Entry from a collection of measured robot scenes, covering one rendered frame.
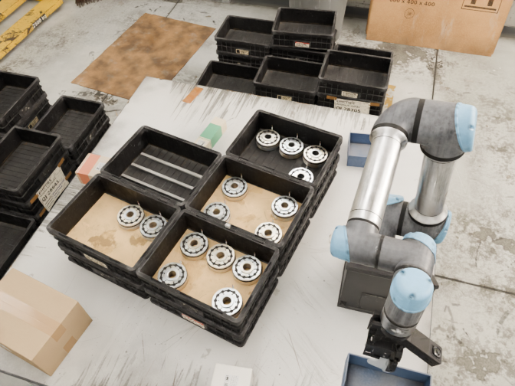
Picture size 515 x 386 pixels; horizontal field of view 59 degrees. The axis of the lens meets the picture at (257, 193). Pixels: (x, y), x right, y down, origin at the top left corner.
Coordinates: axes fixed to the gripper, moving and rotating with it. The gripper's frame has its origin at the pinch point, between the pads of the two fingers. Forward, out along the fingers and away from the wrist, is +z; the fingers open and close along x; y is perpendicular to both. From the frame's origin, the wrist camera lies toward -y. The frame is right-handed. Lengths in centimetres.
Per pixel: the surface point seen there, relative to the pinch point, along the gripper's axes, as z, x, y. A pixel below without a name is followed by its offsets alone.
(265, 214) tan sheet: 22, -57, 49
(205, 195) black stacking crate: 18, -56, 74
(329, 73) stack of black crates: 40, -197, 52
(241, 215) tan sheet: 22, -54, 58
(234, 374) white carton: 33, 1, 41
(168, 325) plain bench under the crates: 41, -11, 71
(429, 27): 58, -324, -5
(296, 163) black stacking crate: 19, -86, 45
